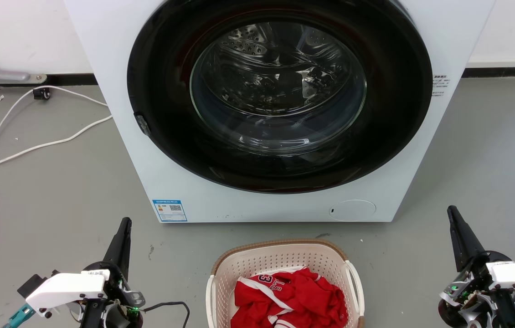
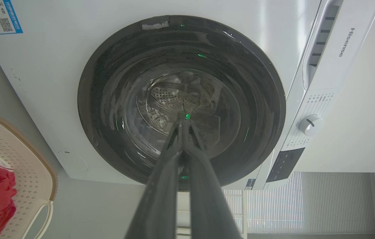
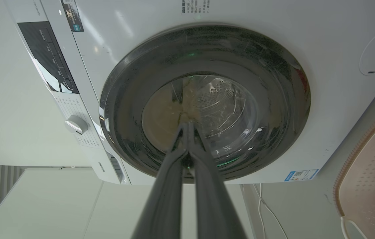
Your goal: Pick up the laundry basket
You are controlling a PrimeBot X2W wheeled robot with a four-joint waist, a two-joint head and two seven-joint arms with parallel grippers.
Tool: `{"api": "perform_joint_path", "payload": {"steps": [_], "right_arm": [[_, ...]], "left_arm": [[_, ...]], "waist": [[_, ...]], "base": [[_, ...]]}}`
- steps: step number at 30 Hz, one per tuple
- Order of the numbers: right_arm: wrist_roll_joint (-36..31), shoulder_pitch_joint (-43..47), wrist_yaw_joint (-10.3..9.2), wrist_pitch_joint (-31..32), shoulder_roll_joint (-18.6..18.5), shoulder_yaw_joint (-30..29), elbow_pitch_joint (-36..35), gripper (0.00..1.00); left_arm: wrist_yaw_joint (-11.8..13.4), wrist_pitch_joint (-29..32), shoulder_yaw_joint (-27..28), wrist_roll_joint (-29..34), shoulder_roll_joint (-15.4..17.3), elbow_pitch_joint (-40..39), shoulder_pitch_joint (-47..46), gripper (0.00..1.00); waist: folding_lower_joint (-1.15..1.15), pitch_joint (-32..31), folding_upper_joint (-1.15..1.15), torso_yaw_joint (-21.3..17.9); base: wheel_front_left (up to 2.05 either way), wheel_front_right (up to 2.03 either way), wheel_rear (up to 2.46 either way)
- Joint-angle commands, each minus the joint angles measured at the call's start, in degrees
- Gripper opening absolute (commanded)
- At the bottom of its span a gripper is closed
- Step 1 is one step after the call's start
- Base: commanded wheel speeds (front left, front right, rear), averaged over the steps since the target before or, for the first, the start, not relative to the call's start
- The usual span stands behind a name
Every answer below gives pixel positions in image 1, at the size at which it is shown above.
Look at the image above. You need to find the red jersey white trim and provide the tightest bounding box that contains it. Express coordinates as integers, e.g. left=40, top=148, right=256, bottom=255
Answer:
left=230, top=266, right=349, bottom=328

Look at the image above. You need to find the teal cable connector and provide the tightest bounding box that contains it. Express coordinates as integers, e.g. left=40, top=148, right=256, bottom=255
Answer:
left=2, top=304, right=36, bottom=328

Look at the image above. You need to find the white front-load washing machine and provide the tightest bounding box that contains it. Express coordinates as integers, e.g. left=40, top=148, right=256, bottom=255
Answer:
left=64, top=0, right=497, bottom=224

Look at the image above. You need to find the black round glass washer door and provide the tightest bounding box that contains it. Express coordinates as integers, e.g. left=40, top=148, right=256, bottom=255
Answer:
left=127, top=0, right=433, bottom=194

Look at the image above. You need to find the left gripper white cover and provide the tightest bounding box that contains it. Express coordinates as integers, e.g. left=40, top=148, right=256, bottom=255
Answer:
left=17, top=217, right=146, bottom=328

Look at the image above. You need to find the cream laundry basket brown rim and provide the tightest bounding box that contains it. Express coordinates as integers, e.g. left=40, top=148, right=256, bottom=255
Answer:
left=206, top=239, right=366, bottom=328

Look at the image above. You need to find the white power cable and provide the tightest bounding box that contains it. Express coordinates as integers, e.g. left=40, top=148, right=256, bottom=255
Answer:
left=0, top=115, right=113, bottom=176

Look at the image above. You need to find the blue energy label sticker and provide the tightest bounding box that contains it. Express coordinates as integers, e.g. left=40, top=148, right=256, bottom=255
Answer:
left=152, top=199, right=188, bottom=223

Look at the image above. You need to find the steel washer drum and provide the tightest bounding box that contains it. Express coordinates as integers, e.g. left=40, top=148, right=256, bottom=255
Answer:
left=190, top=20, right=367, bottom=156

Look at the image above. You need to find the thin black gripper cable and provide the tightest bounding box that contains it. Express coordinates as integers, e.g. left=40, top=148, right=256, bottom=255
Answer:
left=142, top=301, right=191, bottom=328

